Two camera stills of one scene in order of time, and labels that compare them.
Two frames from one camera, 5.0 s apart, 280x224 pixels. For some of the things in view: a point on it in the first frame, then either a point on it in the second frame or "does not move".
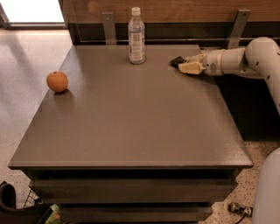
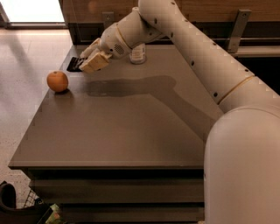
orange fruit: [57, 80] does not move
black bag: [10, 214] does not move
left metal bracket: [109, 28] does not move
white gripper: [212, 62] → [111, 44]
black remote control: [177, 61] → [74, 65]
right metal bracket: [241, 18] does not move
